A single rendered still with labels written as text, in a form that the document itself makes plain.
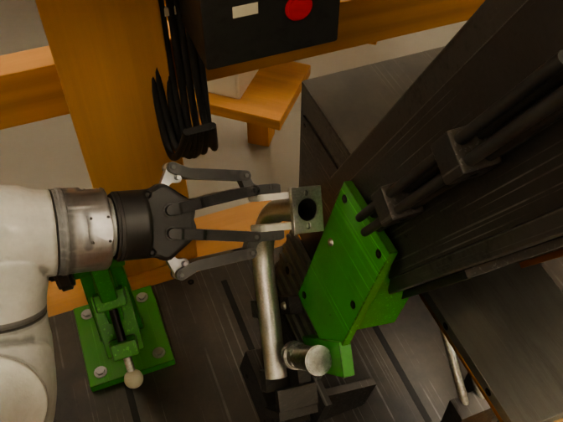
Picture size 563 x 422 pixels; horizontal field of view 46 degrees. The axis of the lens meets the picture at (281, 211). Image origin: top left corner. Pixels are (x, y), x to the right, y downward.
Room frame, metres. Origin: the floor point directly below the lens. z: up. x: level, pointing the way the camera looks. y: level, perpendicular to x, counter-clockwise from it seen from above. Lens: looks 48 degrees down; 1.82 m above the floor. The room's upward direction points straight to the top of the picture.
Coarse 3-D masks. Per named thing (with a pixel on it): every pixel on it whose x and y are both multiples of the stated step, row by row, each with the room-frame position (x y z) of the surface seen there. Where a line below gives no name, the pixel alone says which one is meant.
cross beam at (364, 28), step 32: (352, 0) 0.93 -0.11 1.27; (384, 0) 0.95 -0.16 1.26; (416, 0) 0.97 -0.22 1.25; (448, 0) 0.99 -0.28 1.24; (480, 0) 1.02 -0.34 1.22; (352, 32) 0.93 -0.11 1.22; (384, 32) 0.95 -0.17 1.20; (0, 64) 0.76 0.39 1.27; (32, 64) 0.76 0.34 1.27; (256, 64) 0.87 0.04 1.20; (0, 96) 0.73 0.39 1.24; (32, 96) 0.74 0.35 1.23; (64, 96) 0.76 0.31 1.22; (0, 128) 0.72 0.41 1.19
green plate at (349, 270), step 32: (352, 192) 0.52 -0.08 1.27; (352, 224) 0.49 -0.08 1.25; (320, 256) 0.51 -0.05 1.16; (352, 256) 0.47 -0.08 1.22; (384, 256) 0.43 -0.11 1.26; (320, 288) 0.49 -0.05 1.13; (352, 288) 0.45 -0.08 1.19; (384, 288) 0.45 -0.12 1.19; (320, 320) 0.46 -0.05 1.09; (352, 320) 0.42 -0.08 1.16; (384, 320) 0.45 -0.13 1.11
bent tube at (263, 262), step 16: (320, 192) 0.54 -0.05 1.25; (272, 208) 0.56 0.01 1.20; (288, 208) 0.53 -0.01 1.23; (304, 208) 0.54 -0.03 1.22; (320, 208) 0.52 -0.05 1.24; (304, 224) 0.50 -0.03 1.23; (320, 224) 0.51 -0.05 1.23; (272, 240) 0.56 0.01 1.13; (256, 256) 0.55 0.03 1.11; (272, 256) 0.55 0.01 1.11; (256, 272) 0.54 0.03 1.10; (272, 272) 0.54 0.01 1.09; (256, 288) 0.52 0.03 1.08; (272, 288) 0.52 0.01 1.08; (272, 304) 0.50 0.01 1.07; (272, 320) 0.48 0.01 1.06; (272, 336) 0.47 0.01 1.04; (272, 352) 0.45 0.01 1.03; (272, 368) 0.43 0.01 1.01
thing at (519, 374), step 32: (448, 288) 0.49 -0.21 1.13; (480, 288) 0.49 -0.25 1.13; (512, 288) 0.49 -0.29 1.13; (544, 288) 0.49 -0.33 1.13; (448, 320) 0.44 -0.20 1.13; (480, 320) 0.44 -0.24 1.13; (512, 320) 0.44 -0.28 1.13; (544, 320) 0.44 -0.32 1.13; (480, 352) 0.39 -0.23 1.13; (512, 352) 0.39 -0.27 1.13; (544, 352) 0.39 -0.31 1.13; (480, 384) 0.36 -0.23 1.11; (512, 384) 0.35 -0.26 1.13; (544, 384) 0.35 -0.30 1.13; (512, 416) 0.31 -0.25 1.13; (544, 416) 0.31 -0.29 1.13
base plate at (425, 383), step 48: (192, 288) 0.65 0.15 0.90; (240, 288) 0.65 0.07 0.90; (192, 336) 0.55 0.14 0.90; (240, 336) 0.55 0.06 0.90; (384, 336) 0.55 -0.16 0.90; (432, 336) 0.55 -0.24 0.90; (144, 384) 0.47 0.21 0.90; (192, 384) 0.47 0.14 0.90; (240, 384) 0.47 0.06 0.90; (336, 384) 0.47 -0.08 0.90; (384, 384) 0.47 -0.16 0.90; (432, 384) 0.47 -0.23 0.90
